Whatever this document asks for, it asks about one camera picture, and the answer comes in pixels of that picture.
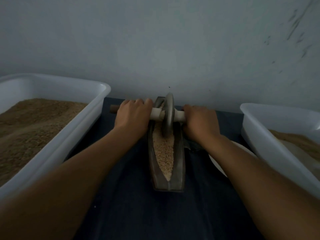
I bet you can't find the person's right hand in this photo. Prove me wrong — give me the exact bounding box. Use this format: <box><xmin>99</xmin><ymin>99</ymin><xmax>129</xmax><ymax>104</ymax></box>
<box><xmin>182</xmin><ymin>104</ymin><xmax>222</xmax><ymax>146</ymax></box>

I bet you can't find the person's left hand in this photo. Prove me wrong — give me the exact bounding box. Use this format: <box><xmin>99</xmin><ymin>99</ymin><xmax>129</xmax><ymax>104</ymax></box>
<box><xmin>113</xmin><ymin>98</ymin><xmax>154</xmax><ymax>140</ymax></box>

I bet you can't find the metal grinding wheel with handle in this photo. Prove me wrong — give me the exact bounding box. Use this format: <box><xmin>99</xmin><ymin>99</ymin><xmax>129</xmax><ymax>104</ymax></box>
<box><xmin>109</xmin><ymin>93</ymin><xmax>186</xmax><ymax>138</ymax></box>

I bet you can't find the boat-shaped metal grinding trough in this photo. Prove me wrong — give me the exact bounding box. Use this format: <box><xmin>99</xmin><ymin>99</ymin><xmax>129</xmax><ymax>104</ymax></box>
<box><xmin>148</xmin><ymin>96</ymin><xmax>186</xmax><ymax>192</ymax></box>

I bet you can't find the large brown grain heap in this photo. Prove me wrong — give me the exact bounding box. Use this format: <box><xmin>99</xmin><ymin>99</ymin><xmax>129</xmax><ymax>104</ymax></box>
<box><xmin>0</xmin><ymin>98</ymin><xmax>88</xmax><ymax>187</ymax></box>
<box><xmin>269</xmin><ymin>129</ymin><xmax>320</xmax><ymax>160</ymax></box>

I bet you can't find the white plastic scoop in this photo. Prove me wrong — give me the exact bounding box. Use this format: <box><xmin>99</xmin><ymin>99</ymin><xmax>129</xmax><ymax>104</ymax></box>
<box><xmin>280</xmin><ymin>139</ymin><xmax>320</xmax><ymax>179</ymax></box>

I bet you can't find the person's left forearm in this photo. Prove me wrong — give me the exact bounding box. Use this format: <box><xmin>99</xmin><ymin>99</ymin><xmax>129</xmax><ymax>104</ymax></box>
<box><xmin>0</xmin><ymin>128</ymin><xmax>141</xmax><ymax>240</ymax></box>

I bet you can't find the person's right forearm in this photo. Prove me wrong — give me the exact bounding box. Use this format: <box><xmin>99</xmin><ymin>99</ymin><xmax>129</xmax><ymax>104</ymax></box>
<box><xmin>202</xmin><ymin>134</ymin><xmax>320</xmax><ymax>240</ymax></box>

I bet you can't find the white round plate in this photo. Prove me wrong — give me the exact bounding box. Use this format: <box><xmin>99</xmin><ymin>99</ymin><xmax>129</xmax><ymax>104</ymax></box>
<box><xmin>208</xmin><ymin>141</ymin><xmax>256</xmax><ymax>178</ymax></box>

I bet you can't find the white plastic tub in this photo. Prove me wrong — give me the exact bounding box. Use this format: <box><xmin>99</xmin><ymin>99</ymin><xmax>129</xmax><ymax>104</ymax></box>
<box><xmin>0</xmin><ymin>73</ymin><xmax>112</xmax><ymax>200</ymax></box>
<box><xmin>240</xmin><ymin>102</ymin><xmax>320</xmax><ymax>199</ymax></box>

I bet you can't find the dark blue table cloth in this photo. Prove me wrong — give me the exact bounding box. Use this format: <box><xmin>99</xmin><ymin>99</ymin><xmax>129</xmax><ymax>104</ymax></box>
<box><xmin>72</xmin><ymin>97</ymin><xmax>266</xmax><ymax>240</ymax></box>

